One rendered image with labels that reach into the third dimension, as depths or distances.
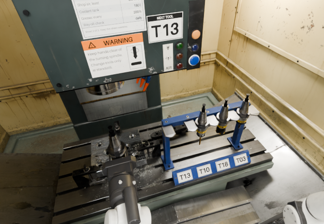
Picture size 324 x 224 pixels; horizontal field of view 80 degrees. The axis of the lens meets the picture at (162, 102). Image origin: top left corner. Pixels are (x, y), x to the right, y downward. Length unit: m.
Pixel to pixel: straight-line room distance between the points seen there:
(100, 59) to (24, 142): 1.67
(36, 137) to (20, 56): 0.75
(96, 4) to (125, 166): 0.49
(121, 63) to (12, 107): 1.56
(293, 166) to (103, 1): 1.30
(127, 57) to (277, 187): 1.14
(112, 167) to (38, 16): 0.48
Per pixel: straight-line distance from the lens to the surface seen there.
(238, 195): 1.32
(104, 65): 0.56
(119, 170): 0.70
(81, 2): 0.52
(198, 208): 1.21
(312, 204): 0.72
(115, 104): 1.44
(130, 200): 0.60
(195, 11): 0.57
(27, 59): 1.76
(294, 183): 1.40
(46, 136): 2.07
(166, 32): 0.56
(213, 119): 0.97
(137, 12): 0.53
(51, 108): 1.97
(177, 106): 2.01
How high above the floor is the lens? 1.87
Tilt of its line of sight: 38 degrees down
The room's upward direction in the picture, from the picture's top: 4 degrees counter-clockwise
